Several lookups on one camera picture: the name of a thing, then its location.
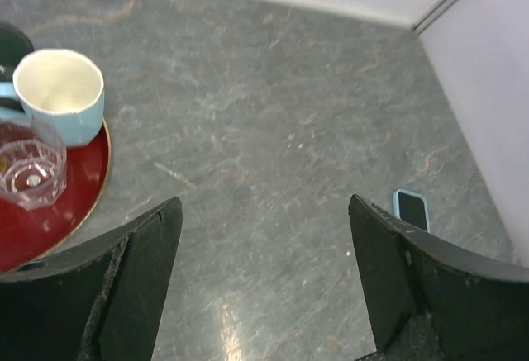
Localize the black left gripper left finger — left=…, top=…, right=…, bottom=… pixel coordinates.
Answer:
left=1, top=197, right=183, bottom=360

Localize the phone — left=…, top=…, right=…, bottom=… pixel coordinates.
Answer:
left=393, top=189, right=431, bottom=233

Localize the light blue ceramic mug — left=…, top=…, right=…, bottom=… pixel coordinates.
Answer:
left=1, top=48, right=105, bottom=147

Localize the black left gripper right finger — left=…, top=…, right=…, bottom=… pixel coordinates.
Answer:
left=349, top=194, right=528, bottom=360

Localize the round red tray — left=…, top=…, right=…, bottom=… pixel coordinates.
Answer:
left=1, top=122, right=112, bottom=272

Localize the clear glass cup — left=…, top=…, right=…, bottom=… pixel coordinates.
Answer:
left=1, top=117, right=67, bottom=211

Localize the dark green cup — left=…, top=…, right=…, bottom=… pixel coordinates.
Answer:
left=0, top=21, right=34, bottom=82

